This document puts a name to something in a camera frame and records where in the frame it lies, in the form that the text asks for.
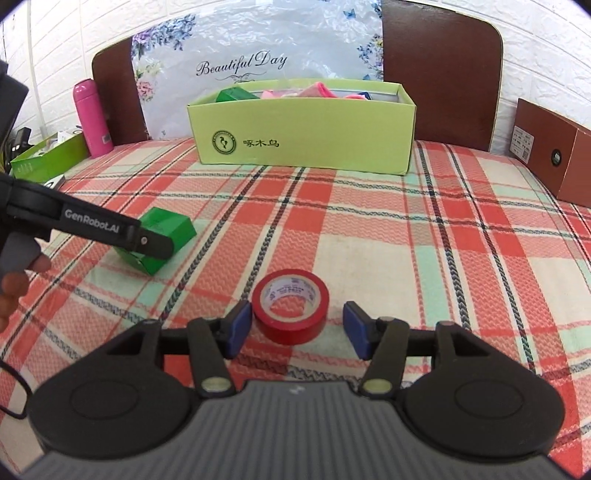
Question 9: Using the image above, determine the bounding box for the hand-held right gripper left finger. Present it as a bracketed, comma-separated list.
[105, 300, 254, 398]

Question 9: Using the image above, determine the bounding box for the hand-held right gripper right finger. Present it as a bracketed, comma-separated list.
[342, 301, 491, 397]

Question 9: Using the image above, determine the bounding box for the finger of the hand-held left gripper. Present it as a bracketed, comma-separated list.
[0, 178, 175, 260]

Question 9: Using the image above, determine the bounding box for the red tape roll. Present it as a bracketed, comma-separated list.
[252, 269, 329, 345]

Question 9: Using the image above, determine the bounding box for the small green box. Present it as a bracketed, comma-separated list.
[114, 208, 197, 277]
[216, 86, 260, 103]

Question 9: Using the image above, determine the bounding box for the light green cardboard box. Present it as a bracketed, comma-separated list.
[186, 78, 417, 176]

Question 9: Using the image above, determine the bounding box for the person's left hand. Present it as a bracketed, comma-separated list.
[0, 257, 52, 332]

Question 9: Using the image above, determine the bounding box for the dark green box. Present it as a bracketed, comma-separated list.
[10, 133, 90, 183]

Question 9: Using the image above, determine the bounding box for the plaid bed sheet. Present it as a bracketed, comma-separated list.
[0, 136, 591, 476]

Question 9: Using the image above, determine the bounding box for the pink thermos bottle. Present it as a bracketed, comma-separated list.
[73, 79, 114, 157]

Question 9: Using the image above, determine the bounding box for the black stand device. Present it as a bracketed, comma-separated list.
[9, 128, 32, 160]

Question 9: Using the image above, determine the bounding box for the floral plastic bag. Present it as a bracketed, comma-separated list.
[130, 0, 385, 139]

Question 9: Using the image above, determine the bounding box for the brown cardboard box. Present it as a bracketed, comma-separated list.
[509, 98, 591, 208]

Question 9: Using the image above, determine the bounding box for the brown wooden headboard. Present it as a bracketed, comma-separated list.
[91, 0, 504, 153]

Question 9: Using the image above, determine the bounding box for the black cable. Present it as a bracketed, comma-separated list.
[0, 360, 35, 421]

